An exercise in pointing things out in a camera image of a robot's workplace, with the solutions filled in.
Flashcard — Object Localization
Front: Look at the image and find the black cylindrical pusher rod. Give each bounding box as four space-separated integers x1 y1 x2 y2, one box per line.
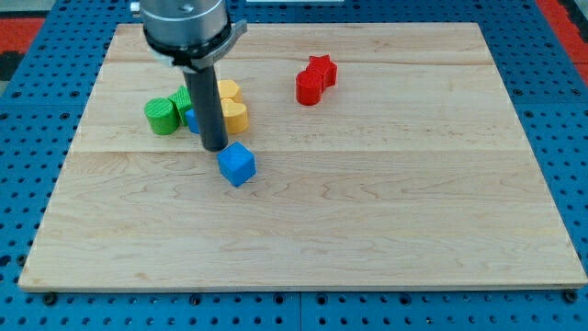
183 66 228 152

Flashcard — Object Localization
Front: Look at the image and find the yellow hexagon block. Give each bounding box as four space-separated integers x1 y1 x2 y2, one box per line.
217 79 243 103

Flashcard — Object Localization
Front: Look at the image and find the green star block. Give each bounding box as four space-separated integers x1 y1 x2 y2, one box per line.
167 86 192 126

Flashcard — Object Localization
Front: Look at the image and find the blue block behind rod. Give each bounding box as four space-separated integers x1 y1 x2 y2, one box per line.
185 108 199 134

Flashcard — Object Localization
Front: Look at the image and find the yellow heart block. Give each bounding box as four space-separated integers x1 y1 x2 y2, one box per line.
221 98 249 134

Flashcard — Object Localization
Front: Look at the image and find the green cylinder block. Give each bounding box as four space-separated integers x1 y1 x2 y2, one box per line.
143 97 179 135

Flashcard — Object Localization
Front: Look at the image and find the blue cube block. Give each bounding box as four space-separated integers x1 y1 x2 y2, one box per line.
217 142 256 187

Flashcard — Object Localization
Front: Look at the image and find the red cylinder block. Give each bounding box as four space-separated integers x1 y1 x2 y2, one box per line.
296 70 322 106

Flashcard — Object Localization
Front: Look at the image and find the red star block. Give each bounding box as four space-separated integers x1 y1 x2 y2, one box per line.
306 54 338 91

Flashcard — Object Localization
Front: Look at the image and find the wooden board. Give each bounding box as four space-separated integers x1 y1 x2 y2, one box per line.
19 23 587 292

